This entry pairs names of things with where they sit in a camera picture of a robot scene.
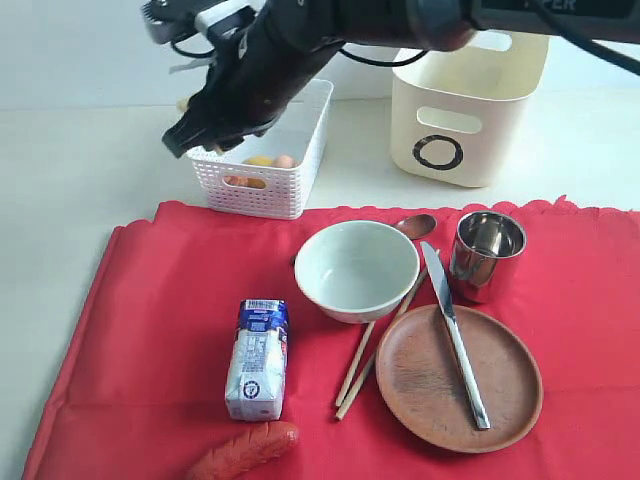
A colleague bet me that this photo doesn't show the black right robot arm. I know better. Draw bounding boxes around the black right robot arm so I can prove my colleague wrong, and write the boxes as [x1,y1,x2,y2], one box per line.
[143,0,639,156]

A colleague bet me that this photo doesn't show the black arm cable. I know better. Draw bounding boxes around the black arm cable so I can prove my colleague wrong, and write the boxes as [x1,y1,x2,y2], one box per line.
[169,0,640,76]

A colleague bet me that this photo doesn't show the yellow cheese wedge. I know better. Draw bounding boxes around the yellow cheese wedge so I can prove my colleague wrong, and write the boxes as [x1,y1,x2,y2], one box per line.
[176,98,190,113]

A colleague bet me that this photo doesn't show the wooden chopstick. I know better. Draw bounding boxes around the wooden chopstick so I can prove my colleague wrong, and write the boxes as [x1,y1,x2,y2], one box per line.
[335,268,427,410]
[334,352,376,421]

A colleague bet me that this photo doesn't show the silver table knife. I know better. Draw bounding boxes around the silver table knife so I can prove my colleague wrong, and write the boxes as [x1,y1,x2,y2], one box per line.
[420,241,491,430]

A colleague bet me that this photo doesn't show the upper wooden chopstick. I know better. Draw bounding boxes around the upper wooden chopstick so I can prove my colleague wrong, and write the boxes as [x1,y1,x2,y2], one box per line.
[335,268,427,410]

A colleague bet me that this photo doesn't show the red sausage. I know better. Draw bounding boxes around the red sausage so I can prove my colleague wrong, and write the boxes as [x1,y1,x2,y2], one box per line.
[185,421,299,479]

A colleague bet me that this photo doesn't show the brown wooden spoon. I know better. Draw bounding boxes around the brown wooden spoon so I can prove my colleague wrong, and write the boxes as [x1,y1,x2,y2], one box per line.
[393,214,437,240]

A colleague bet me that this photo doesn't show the brown wooden plate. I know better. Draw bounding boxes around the brown wooden plate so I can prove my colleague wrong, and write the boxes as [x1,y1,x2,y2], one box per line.
[376,304,544,454]

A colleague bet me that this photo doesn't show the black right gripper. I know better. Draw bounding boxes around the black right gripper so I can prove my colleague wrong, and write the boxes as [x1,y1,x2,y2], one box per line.
[162,4,344,158]

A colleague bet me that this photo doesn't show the white woven plastic basket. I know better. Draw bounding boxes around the white woven plastic basket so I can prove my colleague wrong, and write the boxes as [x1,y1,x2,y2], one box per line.
[184,79,334,220]

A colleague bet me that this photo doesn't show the stainless steel cup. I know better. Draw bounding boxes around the stainless steel cup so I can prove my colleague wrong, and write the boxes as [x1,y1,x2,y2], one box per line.
[449,210,527,303]

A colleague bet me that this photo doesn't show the cream plastic bin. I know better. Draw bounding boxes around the cream plastic bin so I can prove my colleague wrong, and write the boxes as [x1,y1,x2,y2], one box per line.
[390,31,549,188]

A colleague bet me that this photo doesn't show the brown egg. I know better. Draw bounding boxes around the brown egg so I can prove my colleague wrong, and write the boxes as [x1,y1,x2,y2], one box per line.
[272,154,296,169]

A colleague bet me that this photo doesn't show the white ceramic bowl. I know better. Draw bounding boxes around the white ceramic bowl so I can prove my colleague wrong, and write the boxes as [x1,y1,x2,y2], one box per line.
[294,220,420,324]

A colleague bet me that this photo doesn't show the lower wooden chopstick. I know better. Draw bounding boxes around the lower wooden chopstick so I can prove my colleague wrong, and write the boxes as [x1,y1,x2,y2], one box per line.
[334,352,376,421]

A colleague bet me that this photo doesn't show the red table cloth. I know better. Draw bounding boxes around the red table cloth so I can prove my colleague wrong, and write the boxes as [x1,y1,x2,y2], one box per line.
[23,198,639,479]

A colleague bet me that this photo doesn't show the white blue milk carton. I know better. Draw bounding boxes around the white blue milk carton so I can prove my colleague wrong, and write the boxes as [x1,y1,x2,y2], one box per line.
[225,299,289,422]

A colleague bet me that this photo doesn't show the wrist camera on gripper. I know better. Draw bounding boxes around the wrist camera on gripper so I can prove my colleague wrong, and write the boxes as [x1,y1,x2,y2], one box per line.
[141,0,257,45]

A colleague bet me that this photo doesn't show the yellow lemon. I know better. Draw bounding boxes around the yellow lemon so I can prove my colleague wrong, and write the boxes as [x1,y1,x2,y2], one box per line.
[243,156,274,189]

